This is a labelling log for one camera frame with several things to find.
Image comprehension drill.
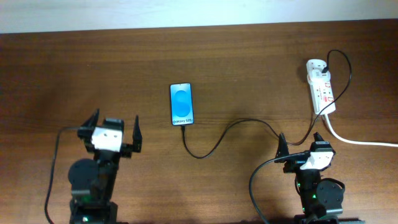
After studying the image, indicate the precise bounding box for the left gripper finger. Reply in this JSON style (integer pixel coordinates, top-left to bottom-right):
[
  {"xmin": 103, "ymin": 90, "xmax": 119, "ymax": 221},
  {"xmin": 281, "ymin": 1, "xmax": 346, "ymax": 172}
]
[
  {"xmin": 132, "ymin": 115, "xmax": 142, "ymax": 152},
  {"xmin": 77, "ymin": 108, "xmax": 100, "ymax": 139}
]

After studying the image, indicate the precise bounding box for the blue screen smartphone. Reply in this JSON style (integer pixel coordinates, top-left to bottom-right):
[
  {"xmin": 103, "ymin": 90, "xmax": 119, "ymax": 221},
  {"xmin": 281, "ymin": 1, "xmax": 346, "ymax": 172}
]
[{"xmin": 170, "ymin": 83, "xmax": 194, "ymax": 126}]

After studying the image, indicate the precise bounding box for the black charging cable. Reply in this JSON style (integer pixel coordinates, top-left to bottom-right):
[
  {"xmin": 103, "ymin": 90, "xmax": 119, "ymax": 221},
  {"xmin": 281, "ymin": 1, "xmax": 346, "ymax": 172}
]
[{"xmin": 180, "ymin": 49, "xmax": 353, "ymax": 159}]

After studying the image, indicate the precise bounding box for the white power strip cord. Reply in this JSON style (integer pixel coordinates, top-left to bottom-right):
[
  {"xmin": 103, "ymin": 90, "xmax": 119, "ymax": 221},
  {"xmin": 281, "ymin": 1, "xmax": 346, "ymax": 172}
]
[{"xmin": 323, "ymin": 113, "xmax": 398, "ymax": 148}]

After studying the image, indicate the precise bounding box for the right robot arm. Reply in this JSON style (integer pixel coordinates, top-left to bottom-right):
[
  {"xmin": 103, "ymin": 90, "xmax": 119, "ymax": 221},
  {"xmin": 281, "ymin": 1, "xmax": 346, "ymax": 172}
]
[{"xmin": 275, "ymin": 133, "xmax": 345, "ymax": 223}]

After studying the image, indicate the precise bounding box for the white power strip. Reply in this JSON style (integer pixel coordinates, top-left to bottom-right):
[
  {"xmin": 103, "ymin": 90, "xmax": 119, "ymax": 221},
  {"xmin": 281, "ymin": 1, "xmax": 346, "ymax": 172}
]
[{"xmin": 306, "ymin": 59, "xmax": 336, "ymax": 115}]

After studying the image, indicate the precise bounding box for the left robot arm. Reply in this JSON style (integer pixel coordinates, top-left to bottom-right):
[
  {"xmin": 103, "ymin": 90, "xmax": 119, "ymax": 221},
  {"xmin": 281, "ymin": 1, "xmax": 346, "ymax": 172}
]
[{"xmin": 68, "ymin": 110, "xmax": 142, "ymax": 224}]

